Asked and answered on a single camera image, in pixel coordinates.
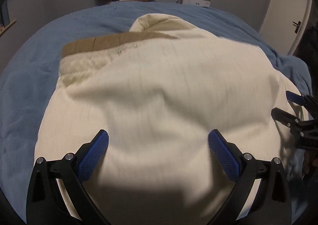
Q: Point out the white door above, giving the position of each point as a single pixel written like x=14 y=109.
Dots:
x=285 y=4

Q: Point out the dark hanging clothes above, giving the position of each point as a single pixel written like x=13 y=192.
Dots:
x=308 y=43

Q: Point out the cream hooded puffer jacket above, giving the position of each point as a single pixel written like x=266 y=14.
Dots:
x=159 y=91

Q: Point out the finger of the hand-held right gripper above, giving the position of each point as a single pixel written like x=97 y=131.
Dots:
x=283 y=115
x=295 y=98

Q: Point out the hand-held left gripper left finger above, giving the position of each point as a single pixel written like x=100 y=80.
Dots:
x=93 y=151

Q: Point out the wooden shelf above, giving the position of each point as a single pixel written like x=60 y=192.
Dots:
x=6 y=27

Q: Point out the blue fleece blanket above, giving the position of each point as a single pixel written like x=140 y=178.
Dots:
x=49 y=48

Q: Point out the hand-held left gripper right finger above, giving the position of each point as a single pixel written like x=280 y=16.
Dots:
x=224 y=152

